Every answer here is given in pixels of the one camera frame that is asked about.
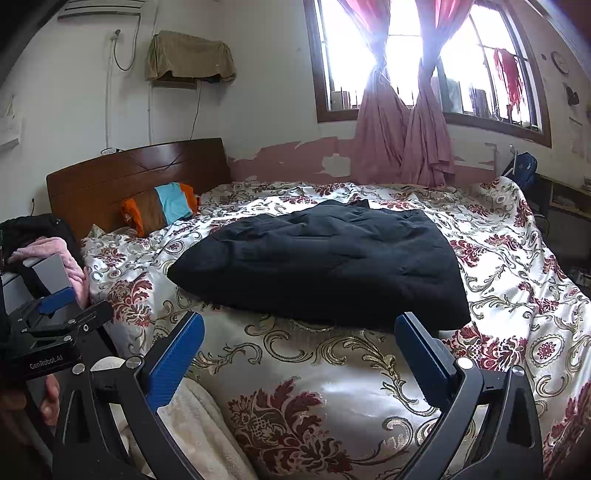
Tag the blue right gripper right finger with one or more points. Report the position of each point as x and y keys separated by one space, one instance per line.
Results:
x=429 y=360

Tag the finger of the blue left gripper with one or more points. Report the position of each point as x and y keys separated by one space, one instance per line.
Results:
x=50 y=304
x=94 y=317

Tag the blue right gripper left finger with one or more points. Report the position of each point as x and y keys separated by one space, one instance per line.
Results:
x=169 y=358

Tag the large black jacket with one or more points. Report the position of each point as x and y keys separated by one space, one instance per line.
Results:
x=334 y=264

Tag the person's left hand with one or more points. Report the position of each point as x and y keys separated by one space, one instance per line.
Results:
x=14 y=400

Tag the cream fleece blanket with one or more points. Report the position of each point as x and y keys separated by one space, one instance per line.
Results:
x=196 y=424

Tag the pink fluffy cloth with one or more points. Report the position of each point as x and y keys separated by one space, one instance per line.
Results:
x=43 y=248

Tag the brown wooden headboard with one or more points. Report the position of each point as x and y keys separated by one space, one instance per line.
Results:
x=90 y=193

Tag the orange brown blue pillow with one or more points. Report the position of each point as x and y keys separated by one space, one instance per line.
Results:
x=159 y=207

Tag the wooden side shelf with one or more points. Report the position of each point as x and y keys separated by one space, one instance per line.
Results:
x=564 y=198

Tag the right pink curtain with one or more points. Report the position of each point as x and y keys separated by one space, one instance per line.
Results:
x=428 y=158

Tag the pink curtain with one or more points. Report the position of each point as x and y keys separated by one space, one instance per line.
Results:
x=378 y=146
x=428 y=158

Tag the blue backpack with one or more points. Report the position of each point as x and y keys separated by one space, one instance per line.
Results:
x=522 y=170

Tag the left pink curtain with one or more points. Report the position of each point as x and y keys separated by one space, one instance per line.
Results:
x=378 y=146

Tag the white air conditioner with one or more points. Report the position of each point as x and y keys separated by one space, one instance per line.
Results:
x=76 y=8

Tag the red hanging garment outside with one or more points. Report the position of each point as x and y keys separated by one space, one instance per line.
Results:
x=508 y=71

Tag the olive cloth covered wall unit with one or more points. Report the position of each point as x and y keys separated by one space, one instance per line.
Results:
x=182 y=56

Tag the round wall clock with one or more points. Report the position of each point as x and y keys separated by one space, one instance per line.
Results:
x=560 y=63

